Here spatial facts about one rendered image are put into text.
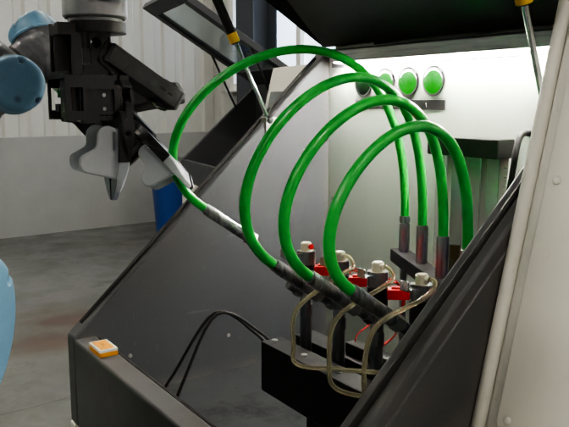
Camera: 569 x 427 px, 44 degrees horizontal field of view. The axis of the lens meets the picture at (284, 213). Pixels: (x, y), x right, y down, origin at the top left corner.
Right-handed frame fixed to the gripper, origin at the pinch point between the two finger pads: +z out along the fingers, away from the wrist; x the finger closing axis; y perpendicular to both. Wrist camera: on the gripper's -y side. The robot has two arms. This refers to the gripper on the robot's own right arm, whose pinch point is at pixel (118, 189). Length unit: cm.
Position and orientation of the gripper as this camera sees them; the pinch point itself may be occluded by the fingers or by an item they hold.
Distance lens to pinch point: 91.1
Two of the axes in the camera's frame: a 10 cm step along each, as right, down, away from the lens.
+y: -8.3, 0.9, -5.6
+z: 0.0, 9.9, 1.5
